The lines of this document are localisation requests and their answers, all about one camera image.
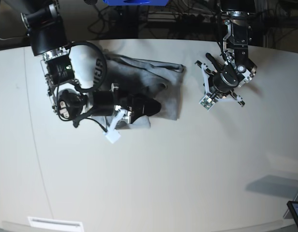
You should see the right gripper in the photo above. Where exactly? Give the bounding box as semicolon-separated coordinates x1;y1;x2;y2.
90;87;162;124

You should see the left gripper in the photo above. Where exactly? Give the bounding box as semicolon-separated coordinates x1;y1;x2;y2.
210;71;245;97

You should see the grey T-shirt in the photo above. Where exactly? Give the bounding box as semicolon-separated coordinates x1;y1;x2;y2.
101;53;185;121

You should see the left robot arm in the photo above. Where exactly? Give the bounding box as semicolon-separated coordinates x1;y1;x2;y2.
206;0;257;100

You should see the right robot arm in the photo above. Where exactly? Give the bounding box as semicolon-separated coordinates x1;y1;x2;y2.
21;0;162;128

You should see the black power strip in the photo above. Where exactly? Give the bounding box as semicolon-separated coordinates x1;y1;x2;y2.
147;12;215;23

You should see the blue plastic box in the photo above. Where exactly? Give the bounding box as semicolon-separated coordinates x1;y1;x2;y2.
103;0;168;6

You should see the white label plate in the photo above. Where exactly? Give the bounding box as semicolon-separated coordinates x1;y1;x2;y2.
28;216;83;227

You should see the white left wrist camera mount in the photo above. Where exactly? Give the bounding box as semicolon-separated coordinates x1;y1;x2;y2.
195;60;245;111

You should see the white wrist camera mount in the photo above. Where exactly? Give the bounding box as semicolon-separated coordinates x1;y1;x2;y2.
195;60;245;111
103;109;129;144

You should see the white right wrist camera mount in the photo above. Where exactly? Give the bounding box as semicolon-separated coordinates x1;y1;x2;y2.
103;109;129;144

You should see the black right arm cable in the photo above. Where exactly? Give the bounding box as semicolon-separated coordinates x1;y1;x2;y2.
56;41;108;129

